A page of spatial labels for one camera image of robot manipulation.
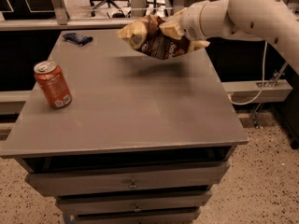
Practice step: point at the brown and yellow chip bag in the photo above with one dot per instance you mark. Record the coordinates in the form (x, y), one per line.
(158, 38)

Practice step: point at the bottom grey drawer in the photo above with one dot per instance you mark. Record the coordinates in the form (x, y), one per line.
(164, 216)

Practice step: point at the grey drawer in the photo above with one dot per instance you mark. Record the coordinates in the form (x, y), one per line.
(164, 216)
(128, 179)
(134, 203)

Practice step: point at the blue rxbar wrapper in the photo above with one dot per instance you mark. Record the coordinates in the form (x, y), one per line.
(77, 39)

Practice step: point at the grey drawer cabinet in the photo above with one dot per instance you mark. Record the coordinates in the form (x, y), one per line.
(127, 110)

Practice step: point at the top grey drawer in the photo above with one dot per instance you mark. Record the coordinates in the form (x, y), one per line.
(128, 179)

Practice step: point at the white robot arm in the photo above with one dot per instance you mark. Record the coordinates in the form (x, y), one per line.
(268, 20)

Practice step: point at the middle grey drawer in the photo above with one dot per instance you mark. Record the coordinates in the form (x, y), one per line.
(134, 203)

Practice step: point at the black office chair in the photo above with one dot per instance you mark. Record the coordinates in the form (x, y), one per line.
(95, 4)

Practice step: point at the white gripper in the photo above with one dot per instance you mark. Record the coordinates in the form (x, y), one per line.
(191, 23)

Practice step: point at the orange soda can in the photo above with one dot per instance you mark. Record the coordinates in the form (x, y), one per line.
(50, 78)

